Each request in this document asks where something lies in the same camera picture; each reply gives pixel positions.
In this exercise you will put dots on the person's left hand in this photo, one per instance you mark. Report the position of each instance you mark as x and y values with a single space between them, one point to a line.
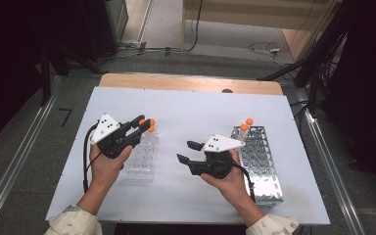
106 173

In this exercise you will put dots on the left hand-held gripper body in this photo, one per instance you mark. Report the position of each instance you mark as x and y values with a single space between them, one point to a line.
111 143

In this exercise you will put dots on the white table board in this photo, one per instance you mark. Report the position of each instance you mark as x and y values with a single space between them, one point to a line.
192 107

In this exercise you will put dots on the black metal stand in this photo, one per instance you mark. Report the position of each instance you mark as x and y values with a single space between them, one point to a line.
45 75

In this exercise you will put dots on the perforated metal tube rack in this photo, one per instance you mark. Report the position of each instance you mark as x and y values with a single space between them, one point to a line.
267 182

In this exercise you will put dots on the person's right hand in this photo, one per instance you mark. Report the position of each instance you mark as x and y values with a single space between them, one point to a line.
233 186

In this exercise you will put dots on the wooden table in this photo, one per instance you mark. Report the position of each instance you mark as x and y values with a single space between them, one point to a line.
176 81

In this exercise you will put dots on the metal floor rail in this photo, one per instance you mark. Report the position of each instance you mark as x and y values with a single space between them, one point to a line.
326 153
19 153

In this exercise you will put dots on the light wooden furniture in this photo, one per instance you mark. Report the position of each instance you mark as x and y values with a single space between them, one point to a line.
258 13

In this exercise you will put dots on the dark round table grommet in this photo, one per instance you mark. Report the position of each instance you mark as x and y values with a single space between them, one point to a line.
227 90

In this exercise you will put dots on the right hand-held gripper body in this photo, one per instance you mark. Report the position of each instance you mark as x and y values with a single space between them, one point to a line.
217 164

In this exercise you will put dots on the orange capped test tube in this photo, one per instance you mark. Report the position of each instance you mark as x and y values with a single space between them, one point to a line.
249 121
152 121
142 121
244 127
151 129

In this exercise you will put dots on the dark cabinet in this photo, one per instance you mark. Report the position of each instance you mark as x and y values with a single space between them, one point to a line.
101 26

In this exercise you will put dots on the clear plastic tube rack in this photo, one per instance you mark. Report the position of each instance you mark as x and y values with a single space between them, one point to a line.
140 163

